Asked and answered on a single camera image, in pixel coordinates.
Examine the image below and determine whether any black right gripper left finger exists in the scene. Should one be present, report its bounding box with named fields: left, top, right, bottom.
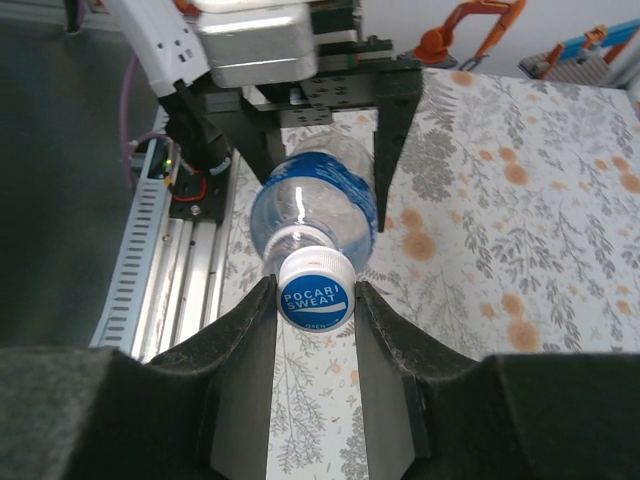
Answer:
left=68, top=273, right=280, bottom=480

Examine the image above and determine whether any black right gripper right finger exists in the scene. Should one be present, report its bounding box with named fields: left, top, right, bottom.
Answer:
left=354, top=280, right=527, bottom=480

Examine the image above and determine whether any clear bottle with blue label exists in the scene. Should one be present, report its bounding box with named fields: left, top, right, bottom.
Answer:
left=249, top=129, right=381, bottom=271

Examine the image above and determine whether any blue white bottle cap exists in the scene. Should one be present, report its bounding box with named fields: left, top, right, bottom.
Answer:
left=275, top=246, right=357, bottom=332

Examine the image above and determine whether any black hub box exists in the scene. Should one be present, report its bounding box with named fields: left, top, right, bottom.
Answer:
left=148, top=138, right=175, bottom=182

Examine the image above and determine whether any floral patterned table cover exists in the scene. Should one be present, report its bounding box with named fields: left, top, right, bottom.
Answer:
left=219, top=64, right=640, bottom=480

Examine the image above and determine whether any red wire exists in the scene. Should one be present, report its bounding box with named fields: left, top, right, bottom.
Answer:
left=169, top=172, right=209, bottom=202

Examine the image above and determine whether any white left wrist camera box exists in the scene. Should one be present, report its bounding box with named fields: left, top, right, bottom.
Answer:
left=195, top=0, right=321, bottom=90

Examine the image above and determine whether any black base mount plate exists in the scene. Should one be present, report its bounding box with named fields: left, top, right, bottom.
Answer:
left=168, top=144, right=236, bottom=224

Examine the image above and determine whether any aluminium rail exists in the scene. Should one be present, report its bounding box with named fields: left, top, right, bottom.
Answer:
left=132, top=214, right=241, bottom=362

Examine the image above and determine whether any white slotted cable duct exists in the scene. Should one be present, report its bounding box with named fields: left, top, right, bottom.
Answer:
left=88, top=149, right=174, bottom=349

